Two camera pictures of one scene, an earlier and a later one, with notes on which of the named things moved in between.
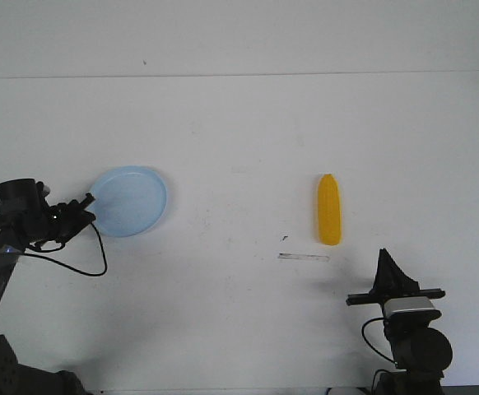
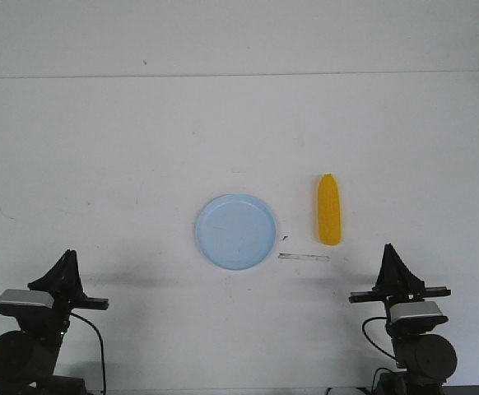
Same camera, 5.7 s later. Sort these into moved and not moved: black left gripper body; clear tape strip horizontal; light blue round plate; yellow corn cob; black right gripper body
Moved: light blue round plate; black left gripper body
Not moved: black right gripper body; yellow corn cob; clear tape strip horizontal
